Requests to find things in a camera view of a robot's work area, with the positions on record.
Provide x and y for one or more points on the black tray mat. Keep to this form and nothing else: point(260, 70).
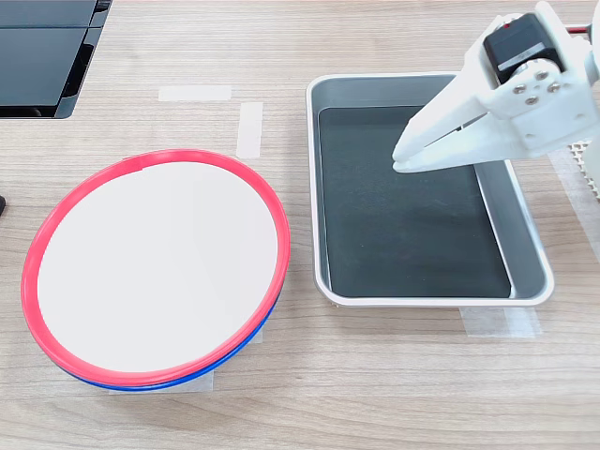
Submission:
point(403, 234)

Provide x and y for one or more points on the long translucent tape strip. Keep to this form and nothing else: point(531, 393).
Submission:
point(194, 93)
point(249, 131)

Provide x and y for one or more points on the translucent tape beside base plate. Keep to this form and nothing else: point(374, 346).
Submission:
point(574, 206)

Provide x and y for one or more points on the small black object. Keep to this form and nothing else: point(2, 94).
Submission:
point(2, 206)

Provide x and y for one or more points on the black glossy panel device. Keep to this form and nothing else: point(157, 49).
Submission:
point(37, 56)

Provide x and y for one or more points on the pale perforated base plate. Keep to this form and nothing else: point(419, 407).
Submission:
point(579, 159)

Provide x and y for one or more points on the red-rimmed white plate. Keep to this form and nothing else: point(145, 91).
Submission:
point(159, 267)

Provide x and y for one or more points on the blue-rimmed white plate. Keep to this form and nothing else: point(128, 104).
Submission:
point(244, 349)

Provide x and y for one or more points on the steel tray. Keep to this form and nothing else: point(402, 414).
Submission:
point(529, 234)

